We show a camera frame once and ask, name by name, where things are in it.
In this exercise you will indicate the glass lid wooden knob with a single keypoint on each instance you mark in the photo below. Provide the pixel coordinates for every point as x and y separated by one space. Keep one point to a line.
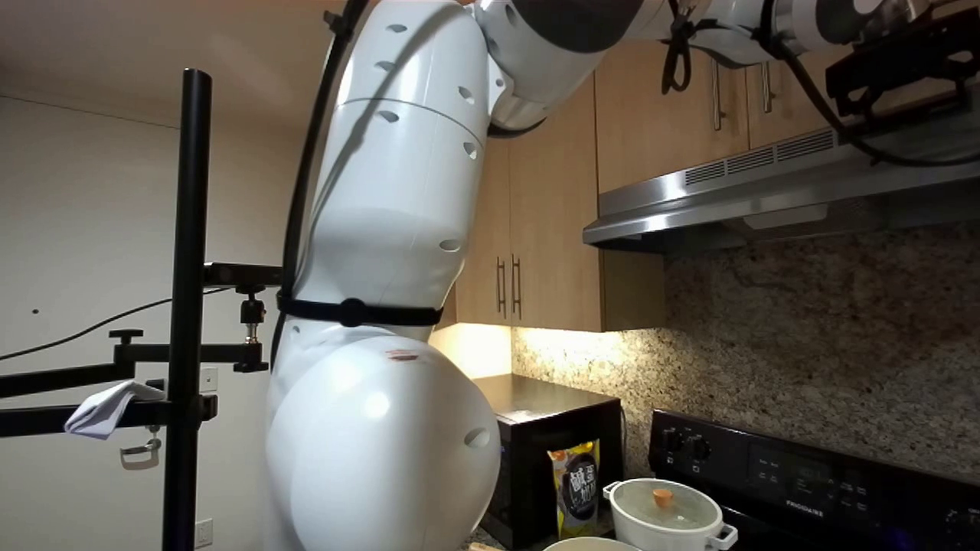
663 500

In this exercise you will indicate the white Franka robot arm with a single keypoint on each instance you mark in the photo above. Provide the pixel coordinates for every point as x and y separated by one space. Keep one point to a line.
378 185

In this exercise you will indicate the white crumpled cloth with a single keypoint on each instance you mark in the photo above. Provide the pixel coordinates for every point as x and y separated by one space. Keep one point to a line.
101 408

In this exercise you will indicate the yellow black snack bag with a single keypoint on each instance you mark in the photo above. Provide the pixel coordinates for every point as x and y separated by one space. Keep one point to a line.
577 491

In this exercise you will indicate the white bowl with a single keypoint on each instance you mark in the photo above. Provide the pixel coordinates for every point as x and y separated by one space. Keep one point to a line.
586 545

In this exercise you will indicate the two-door wooden wall cabinet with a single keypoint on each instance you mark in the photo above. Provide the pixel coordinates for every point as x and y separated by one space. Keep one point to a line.
653 133

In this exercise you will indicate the black stove control console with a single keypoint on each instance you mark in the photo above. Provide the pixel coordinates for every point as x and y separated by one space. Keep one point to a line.
816 491

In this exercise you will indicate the black camera stand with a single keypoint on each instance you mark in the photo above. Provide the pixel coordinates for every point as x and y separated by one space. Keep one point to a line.
187 202

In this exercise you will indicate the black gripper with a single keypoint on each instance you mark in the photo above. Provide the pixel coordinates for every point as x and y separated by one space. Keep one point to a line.
876 76

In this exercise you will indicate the black microwave oven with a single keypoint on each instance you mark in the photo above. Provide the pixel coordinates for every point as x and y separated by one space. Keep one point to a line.
553 408

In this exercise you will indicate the stainless steel range hood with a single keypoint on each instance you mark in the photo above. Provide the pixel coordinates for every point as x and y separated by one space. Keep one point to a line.
714 200

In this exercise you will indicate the tall wooden wall cabinet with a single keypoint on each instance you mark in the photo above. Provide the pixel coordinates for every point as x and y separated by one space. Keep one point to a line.
553 226

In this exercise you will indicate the white cooking pot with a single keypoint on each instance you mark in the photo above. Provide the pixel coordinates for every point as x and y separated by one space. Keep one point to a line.
663 537

